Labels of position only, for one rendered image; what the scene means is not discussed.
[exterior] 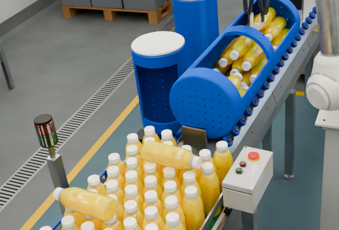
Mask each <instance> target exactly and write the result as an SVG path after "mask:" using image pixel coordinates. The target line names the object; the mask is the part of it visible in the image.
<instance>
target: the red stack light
mask: <svg viewBox="0 0 339 230"><path fill-rule="evenodd" d="M34 126H35V129H36V133H37V135H40V136H46V135H49V134H51V133H53V132H54V131H55V125H54V122H53V119H52V121H51V122H50V123H48V124H47V125H43V126H38V125H35V124H34Z"/></svg>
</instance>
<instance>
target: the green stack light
mask: <svg viewBox="0 0 339 230"><path fill-rule="evenodd" d="M37 137H38V140H39V144H40V146H41V147H43V148H50V147H53V146H55V145H56V144H57V143H58V141H59V139H58V136H57V132H56V129H55V131H54V132H53V133H51V134H49V135H46V136H40V135H37Z"/></svg>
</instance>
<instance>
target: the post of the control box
mask: <svg viewBox="0 0 339 230"><path fill-rule="evenodd" d="M242 216H243V230H257V208H256V209H255V211H254V213H253V214H252V213H248V212H244V211H242Z"/></svg>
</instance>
